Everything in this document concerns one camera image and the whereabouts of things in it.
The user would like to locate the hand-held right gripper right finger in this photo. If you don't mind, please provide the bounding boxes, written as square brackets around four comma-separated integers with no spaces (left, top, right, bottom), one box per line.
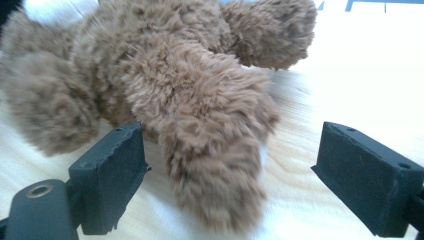
[310,121,424,238]

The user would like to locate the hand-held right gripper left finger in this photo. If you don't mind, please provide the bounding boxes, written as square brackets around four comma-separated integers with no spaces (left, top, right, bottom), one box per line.
[68,121,152,236]

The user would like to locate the brown plush teddy bear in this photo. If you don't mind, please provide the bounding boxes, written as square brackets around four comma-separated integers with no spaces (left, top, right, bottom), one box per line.
[0,0,318,235]

